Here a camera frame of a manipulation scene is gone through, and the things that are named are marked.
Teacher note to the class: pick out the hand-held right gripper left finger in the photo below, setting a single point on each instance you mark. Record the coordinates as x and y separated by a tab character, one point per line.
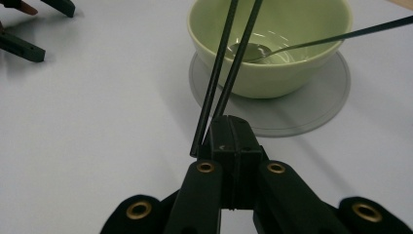
201	195

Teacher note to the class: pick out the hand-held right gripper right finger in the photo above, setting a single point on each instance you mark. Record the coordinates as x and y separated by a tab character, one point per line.
285	201

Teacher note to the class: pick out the thin black chopstick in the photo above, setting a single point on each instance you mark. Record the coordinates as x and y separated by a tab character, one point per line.
236	65
215	74

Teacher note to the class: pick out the pale green bowl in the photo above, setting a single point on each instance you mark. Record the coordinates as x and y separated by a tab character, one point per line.
292	78

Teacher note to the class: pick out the round grey coaster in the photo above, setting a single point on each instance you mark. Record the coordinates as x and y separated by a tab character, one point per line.
308	110

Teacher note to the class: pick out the white table cover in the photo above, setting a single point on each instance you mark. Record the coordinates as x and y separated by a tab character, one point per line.
97	130

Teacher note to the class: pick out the wooden table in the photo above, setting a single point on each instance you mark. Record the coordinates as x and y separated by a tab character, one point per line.
404	2

